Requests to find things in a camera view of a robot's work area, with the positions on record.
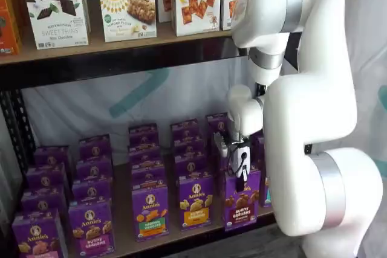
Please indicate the purple Annie's box violet patch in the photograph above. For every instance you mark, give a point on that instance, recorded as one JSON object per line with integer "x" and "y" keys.
{"x": 90, "y": 227}

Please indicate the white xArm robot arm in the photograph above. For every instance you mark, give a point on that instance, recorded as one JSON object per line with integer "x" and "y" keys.
{"x": 302, "y": 104}

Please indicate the orange Simple Mills box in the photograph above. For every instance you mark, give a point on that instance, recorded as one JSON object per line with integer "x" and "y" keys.
{"x": 7, "y": 22}

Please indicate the Sweet Thins mint chocolate box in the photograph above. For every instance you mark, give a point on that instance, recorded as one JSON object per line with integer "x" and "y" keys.
{"x": 54, "y": 13}

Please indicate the purple Annie's box pink patch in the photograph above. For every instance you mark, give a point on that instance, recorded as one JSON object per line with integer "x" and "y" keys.
{"x": 37, "y": 237}

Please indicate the purple Annie's box yellow patch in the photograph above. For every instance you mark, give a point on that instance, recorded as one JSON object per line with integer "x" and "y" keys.
{"x": 196, "y": 206}

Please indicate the black metal shelving rack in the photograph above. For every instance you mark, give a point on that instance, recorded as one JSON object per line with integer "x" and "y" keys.
{"x": 90, "y": 70}

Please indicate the purple Annie's box brown patch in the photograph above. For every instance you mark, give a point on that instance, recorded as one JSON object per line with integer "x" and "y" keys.
{"x": 242, "y": 209}

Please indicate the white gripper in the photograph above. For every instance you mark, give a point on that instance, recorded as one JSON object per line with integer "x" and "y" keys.
{"x": 242, "y": 158}

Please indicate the translucent white plastic curtain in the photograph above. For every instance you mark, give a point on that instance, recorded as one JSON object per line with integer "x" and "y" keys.
{"x": 90, "y": 110}

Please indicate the purple Annie's box green patch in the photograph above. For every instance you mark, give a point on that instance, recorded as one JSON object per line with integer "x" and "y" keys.
{"x": 150, "y": 215}

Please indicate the Simple Mills almond bar box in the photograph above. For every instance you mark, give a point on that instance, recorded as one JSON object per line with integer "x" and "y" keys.
{"x": 127, "y": 10}

